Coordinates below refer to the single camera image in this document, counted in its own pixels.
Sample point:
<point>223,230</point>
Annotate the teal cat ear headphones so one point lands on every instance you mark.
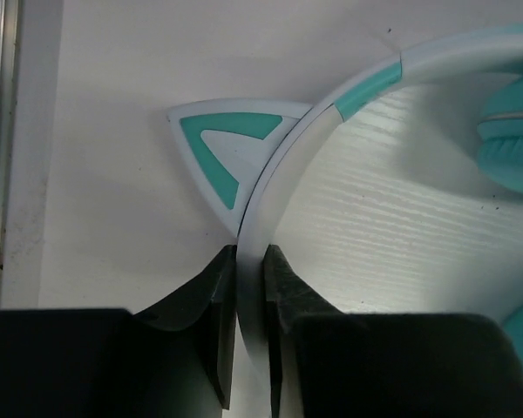
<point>247,155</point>

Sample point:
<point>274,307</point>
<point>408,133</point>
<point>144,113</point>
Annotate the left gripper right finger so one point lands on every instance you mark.
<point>327,363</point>

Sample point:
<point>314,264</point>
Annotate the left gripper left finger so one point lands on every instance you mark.
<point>172,359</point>

